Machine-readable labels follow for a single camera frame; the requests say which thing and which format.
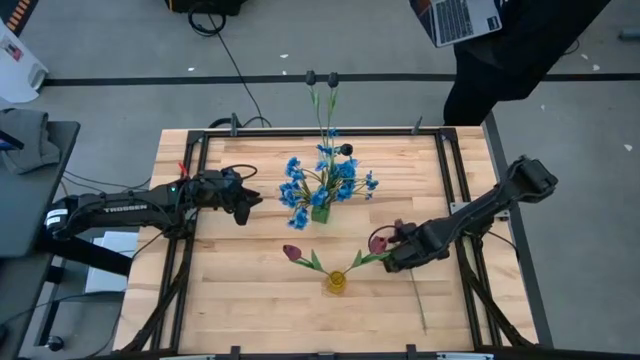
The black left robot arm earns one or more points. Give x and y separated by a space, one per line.
125 212

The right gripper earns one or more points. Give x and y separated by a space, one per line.
422 242

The black caster wheel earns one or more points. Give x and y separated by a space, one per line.
54 343

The orange black striped mat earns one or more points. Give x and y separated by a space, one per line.
17 12

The red artificial tulip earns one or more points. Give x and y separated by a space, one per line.
377 245
398 224
291 252

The person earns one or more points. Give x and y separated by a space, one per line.
525 60

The white appliance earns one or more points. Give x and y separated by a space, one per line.
15 75

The dark purple artificial tulip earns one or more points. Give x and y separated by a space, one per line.
346 149
311 77
333 80

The black floor tape line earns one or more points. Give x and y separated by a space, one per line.
150 80
537 300

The white bracket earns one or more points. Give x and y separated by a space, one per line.
465 356
190 357

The white box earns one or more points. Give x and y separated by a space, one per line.
107 280

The black table clamp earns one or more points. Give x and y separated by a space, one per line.
235 352
417 125
411 351
233 124

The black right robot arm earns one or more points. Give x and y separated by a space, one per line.
490 207

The grey cloth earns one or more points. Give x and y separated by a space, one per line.
30 145

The green glass vase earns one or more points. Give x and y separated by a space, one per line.
321 215

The yellow glass vase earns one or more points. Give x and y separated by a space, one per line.
335 281

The black desk leg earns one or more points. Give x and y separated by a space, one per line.
85 252

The black equipment case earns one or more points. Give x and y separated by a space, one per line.
210 5

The grey desk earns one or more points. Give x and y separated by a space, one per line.
25 215

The dark phone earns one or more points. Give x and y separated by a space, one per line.
10 140

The silver laptop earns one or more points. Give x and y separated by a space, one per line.
460 20

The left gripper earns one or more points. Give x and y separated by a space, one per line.
215 190

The grey floor object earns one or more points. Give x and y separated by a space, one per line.
630 34

